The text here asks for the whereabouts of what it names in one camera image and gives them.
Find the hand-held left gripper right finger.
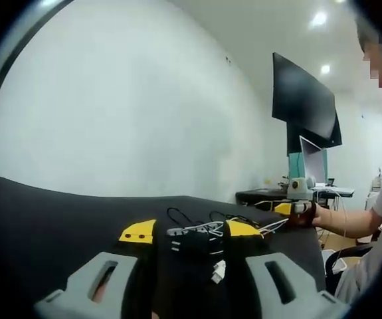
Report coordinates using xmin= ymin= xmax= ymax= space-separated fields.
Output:
xmin=222 ymin=219 xmax=349 ymax=319

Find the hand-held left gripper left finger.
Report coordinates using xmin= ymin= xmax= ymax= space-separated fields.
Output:
xmin=33 ymin=217 xmax=160 ymax=319

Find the thin white wire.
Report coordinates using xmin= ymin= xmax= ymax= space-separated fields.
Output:
xmin=256 ymin=216 xmax=290 ymax=237

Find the white wire with plug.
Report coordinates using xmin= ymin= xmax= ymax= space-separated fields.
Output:
xmin=209 ymin=258 xmax=228 ymax=285

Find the black charger with wire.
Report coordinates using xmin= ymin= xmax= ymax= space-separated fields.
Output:
xmin=169 ymin=231 xmax=213 ymax=256

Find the black looped wire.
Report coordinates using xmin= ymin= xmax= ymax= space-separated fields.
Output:
xmin=166 ymin=207 xmax=197 ymax=227

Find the person's right hand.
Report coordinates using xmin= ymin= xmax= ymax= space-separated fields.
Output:
xmin=305 ymin=205 xmax=330 ymax=229

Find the black background desk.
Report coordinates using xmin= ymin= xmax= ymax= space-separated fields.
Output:
xmin=235 ymin=187 xmax=293 ymax=211

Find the silver laptop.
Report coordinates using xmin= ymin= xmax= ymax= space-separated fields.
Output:
xmin=298 ymin=135 xmax=356 ymax=197

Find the black office chair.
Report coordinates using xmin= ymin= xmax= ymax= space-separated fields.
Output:
xmin=324 ymin=245 xmax=375 ymax=268

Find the person's grey shirt torso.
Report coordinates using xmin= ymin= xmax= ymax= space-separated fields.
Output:
xmin=334 ymin=104 xmax=382 ymax=305

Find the large black monitor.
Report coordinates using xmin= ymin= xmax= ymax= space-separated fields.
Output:
xmin=271 ymin=52 xmax=343 ymax=157

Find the person's head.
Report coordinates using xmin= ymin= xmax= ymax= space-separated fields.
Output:
xmin=355 ymin=13 xmax=382 ymax=58

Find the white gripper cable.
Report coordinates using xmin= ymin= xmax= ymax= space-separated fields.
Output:
xmin=310 ymin=189 xmax=349 ymax=237

